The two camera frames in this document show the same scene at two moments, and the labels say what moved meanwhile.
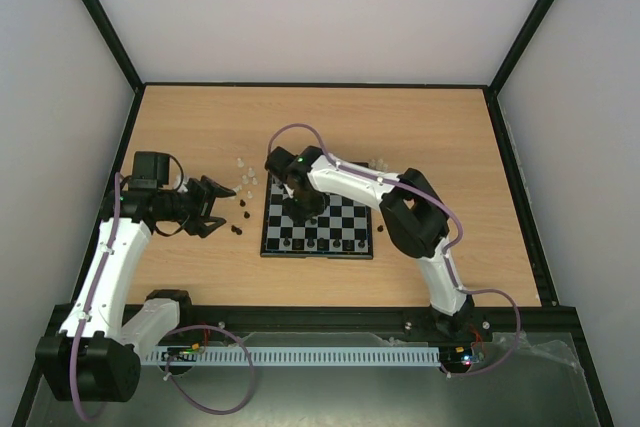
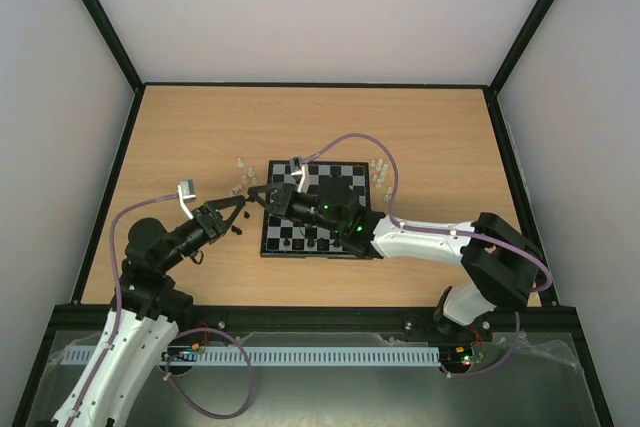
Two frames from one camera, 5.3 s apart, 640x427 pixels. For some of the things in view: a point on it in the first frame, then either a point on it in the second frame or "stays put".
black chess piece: [323, 244] stays put
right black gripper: [305, 204] -> [279, 199]
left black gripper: [207, 190] -> [212, 221]
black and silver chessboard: [344, 230] stays put
